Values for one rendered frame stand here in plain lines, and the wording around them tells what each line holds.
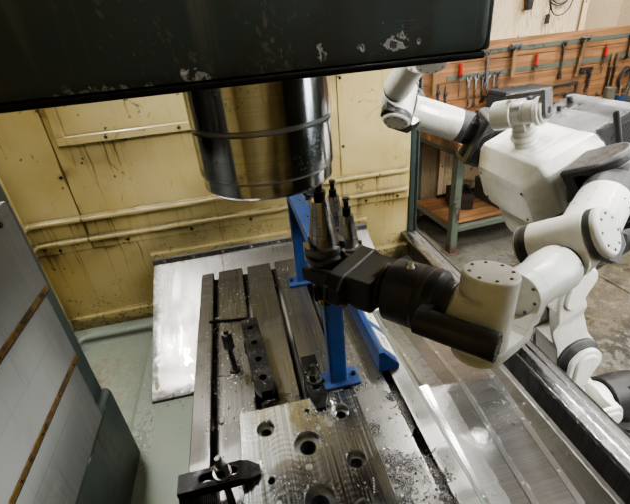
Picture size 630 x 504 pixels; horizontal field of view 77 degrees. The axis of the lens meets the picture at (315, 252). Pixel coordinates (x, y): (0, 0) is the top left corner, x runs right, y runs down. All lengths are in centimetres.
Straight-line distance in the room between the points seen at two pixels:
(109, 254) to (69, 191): 27
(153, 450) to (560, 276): 112
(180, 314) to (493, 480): 110
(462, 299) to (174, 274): 132
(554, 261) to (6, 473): 82
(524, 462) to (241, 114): 98
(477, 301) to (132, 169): 132
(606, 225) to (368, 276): 36
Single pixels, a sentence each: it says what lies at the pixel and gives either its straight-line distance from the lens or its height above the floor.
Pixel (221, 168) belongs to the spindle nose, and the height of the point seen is 150.
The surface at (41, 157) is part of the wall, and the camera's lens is 164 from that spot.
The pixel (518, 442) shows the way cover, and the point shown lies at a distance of 115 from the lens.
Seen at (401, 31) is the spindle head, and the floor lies 161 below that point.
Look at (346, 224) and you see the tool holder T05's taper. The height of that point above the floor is 128.
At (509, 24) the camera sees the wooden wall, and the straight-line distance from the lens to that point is 393.
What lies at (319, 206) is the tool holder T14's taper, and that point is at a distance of 56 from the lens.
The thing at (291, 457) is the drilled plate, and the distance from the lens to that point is 76.
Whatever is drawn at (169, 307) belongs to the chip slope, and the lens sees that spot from 158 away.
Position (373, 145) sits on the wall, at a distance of 162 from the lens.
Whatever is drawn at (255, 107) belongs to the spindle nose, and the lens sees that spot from 40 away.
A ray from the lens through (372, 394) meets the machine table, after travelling 95.
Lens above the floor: 162
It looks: 29 degrees down
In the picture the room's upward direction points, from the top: 6 degrees counter-clockwise
